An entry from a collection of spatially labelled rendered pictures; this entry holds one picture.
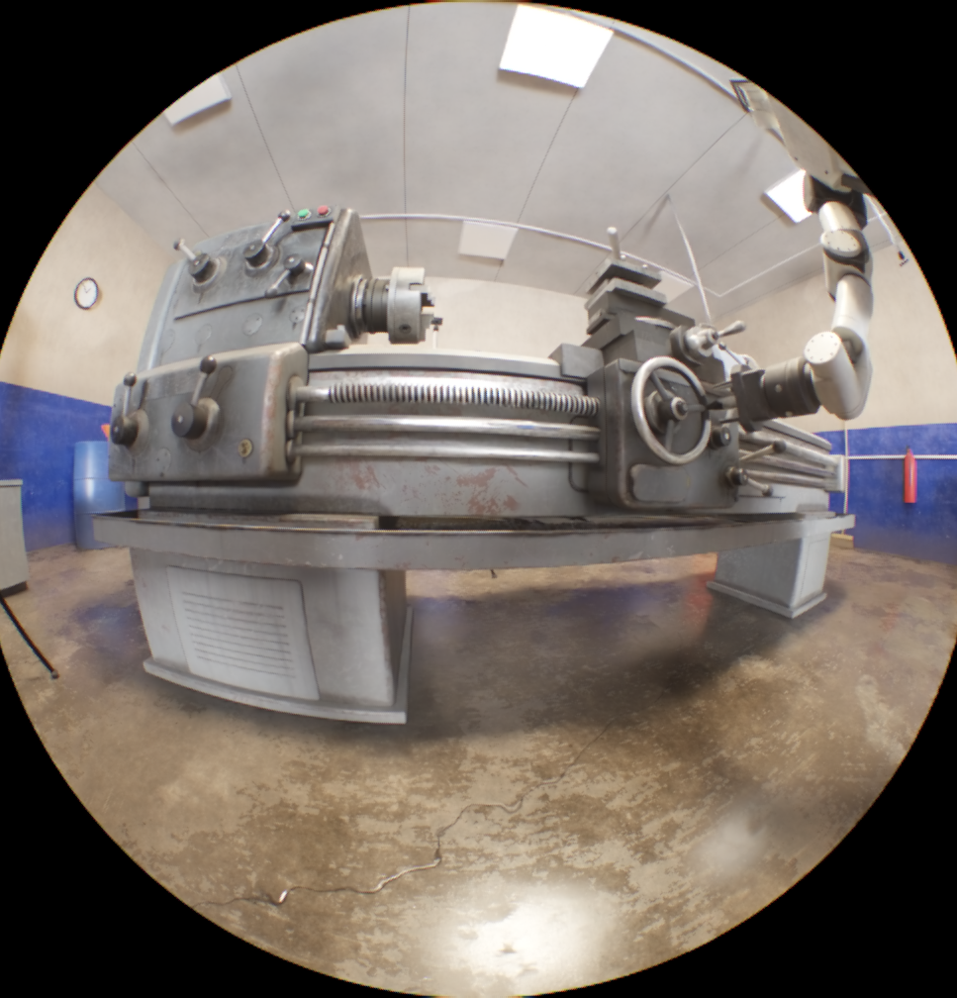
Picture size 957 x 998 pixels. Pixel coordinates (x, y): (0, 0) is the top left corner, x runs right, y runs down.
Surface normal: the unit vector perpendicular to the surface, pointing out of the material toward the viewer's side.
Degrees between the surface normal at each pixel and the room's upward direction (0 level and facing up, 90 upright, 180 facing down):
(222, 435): 90
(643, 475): 90
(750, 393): 101
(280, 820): 0
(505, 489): 90
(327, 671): 90
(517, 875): 0
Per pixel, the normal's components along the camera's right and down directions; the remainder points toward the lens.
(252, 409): 0.15, 0.05
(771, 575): -0.99, -0.01
